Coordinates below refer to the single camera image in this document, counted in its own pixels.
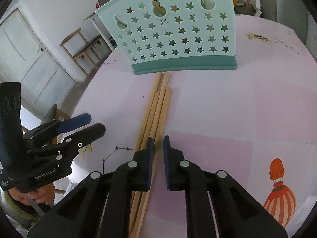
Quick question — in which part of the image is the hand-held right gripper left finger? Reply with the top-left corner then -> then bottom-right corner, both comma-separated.
27,137 -> 155,238

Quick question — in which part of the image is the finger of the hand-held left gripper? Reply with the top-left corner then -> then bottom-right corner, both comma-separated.
23,112 -> 92,145
30,122 -> 106,166

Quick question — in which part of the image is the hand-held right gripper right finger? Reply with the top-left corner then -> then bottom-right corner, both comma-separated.
163,135 -> 289,238

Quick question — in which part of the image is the bundle of wooden chopsticks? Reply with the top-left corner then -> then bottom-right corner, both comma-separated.
129,72 -> 171,238

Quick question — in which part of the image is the mint green utensil holder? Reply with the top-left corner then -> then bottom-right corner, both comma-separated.
95,0 -> 237,76

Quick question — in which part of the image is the person's left hand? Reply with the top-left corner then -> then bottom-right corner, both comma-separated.
10,182 -> 55,207

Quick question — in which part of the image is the white panel door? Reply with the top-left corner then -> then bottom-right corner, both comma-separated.
0,7 -> 75,119

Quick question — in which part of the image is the wooden chair with dark seat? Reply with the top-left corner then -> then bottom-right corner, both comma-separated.
59,27 -> 112,76

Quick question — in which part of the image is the white desk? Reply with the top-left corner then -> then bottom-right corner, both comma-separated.
83,11 -> 117,52

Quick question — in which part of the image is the dark green bag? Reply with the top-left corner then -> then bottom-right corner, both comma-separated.
235,2 -> 258,17

